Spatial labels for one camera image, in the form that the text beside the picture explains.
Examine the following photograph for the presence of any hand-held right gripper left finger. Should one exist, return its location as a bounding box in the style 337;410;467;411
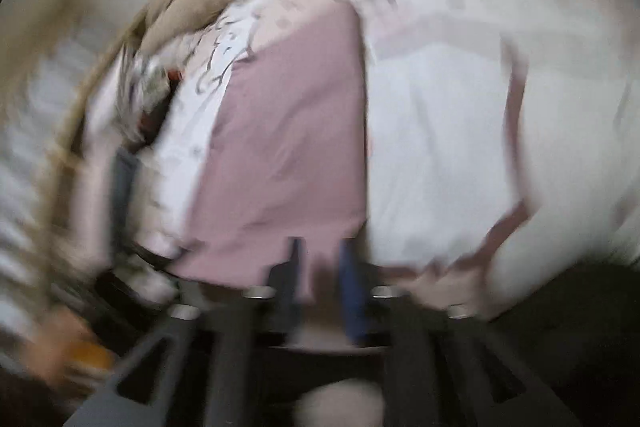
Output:
65;236;307;427

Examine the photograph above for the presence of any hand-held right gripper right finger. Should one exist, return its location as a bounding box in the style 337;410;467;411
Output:
337;237;583;427

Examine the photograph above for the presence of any pink garment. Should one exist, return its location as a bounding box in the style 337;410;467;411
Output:
170;1;372;308

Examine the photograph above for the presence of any cartoon printed bed sheet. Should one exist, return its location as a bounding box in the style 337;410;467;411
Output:
132;0;640;325

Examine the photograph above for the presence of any white printed cloth pile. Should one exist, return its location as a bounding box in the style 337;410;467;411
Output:
84;46;177;148

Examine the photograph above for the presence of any beige fluffy pillow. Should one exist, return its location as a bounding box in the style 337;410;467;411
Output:
134;0;253;54

